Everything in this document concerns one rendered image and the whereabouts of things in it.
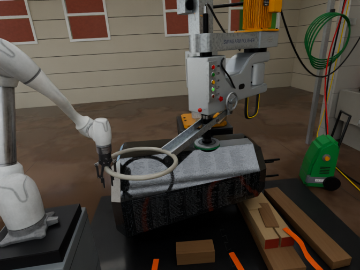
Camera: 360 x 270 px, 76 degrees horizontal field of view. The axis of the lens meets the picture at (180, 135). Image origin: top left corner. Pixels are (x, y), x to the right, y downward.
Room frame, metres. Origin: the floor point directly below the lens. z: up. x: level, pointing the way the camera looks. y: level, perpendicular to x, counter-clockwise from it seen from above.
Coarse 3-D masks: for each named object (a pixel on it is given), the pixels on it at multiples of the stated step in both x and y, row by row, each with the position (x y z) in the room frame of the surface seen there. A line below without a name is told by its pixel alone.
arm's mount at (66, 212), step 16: (48, 208) 1.02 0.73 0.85; (64, 208) 1.01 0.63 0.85; (80, 208) 1.04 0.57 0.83; (64, 224) 0.88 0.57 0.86; (0, 240) 0.81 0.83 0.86; (32, 240) 0.79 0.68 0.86; (48, 240) 0.79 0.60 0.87; (64, 240) 0.79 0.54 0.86; (0, 256) 0.72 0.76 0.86; (16, 256) 0.71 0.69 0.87; (32, 256) 0.71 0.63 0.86; (48, 256) 0.72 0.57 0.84; (64, 256) 0.75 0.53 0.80
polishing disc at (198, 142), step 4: (196, 140) 1.84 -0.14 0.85; (200, 140) 1.84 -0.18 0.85; (212, 140) 1.82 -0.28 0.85; (216, 140) 1.82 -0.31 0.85; (196, 144) 1.76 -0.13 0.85; (200, 144) 1.76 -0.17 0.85; (204, 144) 1.75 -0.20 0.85; (208, 144) 1.75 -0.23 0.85; (212, 144) 1.74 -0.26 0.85; (216, 144) 1.74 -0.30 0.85
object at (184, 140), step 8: (216, 112) 1.96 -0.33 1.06; (224, 112) 1.86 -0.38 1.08; (200, 120) 1.82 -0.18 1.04; (216, 120) 1.78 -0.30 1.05; (192, 128) 1.76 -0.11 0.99; (208, 128) 1.73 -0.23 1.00; (184, 136) 1.70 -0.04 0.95; (192, 136) 1.61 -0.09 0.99; (168, 144) 1.60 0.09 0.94; (176, 144) 1.63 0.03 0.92; (184, 144) 1.55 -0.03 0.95; (176, 152) 1.50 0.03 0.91
